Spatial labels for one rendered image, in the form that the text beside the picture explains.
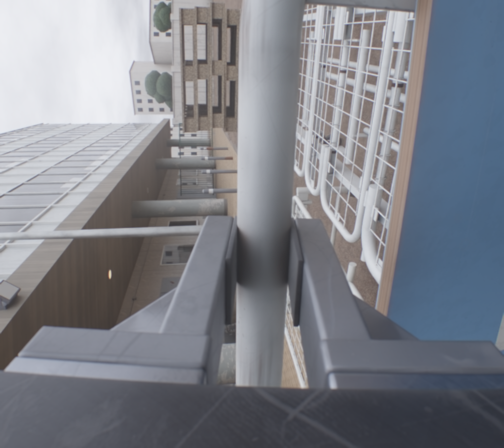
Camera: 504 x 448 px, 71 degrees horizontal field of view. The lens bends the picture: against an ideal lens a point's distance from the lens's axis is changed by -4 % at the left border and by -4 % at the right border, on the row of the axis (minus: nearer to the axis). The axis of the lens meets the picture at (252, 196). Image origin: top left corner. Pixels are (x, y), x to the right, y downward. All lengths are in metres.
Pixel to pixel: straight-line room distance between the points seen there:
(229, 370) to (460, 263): 5.86
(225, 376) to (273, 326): 5.89
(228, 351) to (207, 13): 4.66
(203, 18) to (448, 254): 3.72
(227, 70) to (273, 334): 3.74
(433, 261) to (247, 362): 0.09
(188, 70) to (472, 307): 3.72
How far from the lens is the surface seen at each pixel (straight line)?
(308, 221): 0.15
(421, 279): 0.17
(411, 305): 0.18
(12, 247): 8.47
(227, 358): 6.00
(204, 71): 3.84
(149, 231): 5.41
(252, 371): 0.18
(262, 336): 0.16
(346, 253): 2.62
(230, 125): 3.94
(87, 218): 8.36
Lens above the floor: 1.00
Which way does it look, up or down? 8 degrees down
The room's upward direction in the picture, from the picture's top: 91 degrees counter-clockwise
